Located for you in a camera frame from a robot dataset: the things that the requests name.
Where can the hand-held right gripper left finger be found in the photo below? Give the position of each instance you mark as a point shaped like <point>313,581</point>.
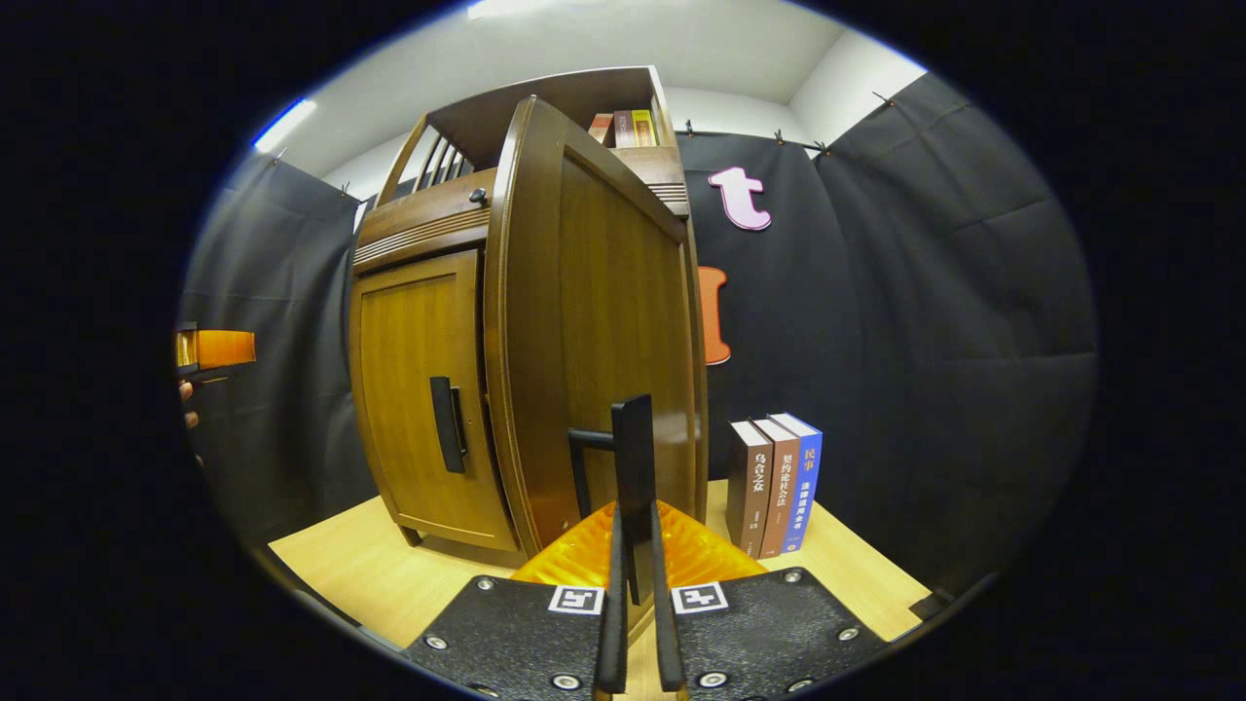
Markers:
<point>613,633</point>

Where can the black backdrop cloth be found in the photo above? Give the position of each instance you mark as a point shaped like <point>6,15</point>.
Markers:
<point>925,341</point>

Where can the large ceiling light panel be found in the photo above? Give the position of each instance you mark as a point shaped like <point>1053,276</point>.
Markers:
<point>526,8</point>

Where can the yellow book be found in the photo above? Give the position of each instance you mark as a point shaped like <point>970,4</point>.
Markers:
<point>643,128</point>

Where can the tan brown standing book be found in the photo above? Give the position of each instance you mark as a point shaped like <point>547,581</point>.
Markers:
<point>782,487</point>

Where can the wooden cabinet drawer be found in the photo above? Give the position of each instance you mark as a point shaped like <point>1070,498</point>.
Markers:
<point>419,229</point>

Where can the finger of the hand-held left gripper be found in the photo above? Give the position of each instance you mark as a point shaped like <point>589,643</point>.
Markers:
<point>224,349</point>

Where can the blue standing book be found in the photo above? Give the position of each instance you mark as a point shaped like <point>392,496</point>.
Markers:
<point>806,482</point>

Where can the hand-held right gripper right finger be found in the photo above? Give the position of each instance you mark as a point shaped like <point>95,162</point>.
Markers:
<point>665,643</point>

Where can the wooden double-door shoe cabinet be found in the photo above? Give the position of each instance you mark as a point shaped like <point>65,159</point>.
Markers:
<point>467,127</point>

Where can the wooden cabinet door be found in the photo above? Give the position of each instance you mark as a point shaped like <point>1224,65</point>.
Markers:
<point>604,321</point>
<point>409,389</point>

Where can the dark red book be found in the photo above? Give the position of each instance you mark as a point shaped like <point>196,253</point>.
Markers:
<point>624,129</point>

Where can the dark brown standing book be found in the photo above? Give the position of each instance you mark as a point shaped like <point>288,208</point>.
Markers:
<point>748,487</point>

